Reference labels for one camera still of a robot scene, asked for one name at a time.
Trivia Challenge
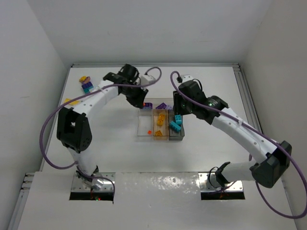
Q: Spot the teal round lego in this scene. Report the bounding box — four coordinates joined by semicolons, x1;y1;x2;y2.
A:
174;115;183;126

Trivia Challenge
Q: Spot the purple printed lego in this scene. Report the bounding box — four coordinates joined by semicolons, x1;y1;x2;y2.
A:
142;102;153;110

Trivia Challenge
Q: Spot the purple slope lego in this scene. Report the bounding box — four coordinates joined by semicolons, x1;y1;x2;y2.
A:
156;103;168;110

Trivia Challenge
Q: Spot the teal 2x4 lego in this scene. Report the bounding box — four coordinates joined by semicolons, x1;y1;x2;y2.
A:
169;121;181;133

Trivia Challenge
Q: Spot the small yellow 2x2 lego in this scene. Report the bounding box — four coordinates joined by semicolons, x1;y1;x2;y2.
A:
154;130;163;137

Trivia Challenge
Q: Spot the long yellow lego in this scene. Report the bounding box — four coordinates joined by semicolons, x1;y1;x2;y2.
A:
64;98;80;106

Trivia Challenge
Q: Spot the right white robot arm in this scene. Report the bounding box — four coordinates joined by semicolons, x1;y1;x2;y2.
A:
173;75;292;188

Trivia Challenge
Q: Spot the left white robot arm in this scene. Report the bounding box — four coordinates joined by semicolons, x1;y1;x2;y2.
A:
57;64;153;176

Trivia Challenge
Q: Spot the clear rear container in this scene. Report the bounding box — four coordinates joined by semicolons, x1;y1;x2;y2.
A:
138;98;174;115

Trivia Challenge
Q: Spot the amber plastic container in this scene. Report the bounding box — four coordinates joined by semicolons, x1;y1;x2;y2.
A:
152;109;169;140

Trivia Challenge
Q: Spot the clear front-left container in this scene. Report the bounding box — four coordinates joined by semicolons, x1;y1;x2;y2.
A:
137;115;153;137

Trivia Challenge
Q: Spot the grey plastic container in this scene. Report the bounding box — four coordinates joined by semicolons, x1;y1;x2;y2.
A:
168;110;185;141

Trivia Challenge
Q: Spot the white front cover panel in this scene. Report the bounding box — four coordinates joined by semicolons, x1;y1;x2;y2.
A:
19;172;296;230

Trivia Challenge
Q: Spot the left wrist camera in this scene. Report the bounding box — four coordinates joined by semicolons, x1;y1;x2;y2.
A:
140;74;156;87

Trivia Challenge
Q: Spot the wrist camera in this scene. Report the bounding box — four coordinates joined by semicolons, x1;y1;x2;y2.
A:
140;74;156;87
177;74;194;83

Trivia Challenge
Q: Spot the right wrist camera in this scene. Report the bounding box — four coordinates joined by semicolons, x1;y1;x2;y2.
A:
177;74;194;83

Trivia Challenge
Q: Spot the rear aluminium rail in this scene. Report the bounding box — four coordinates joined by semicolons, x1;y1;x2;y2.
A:
71;63;240;68

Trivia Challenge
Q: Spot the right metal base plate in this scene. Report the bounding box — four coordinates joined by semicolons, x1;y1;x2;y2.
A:
199;171;244;192

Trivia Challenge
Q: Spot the metal base plate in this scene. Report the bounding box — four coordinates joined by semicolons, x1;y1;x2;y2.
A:
199;171;244;192
71;172;115;193

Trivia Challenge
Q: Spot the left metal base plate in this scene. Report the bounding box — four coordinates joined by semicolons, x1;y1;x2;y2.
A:
71;172;115;193

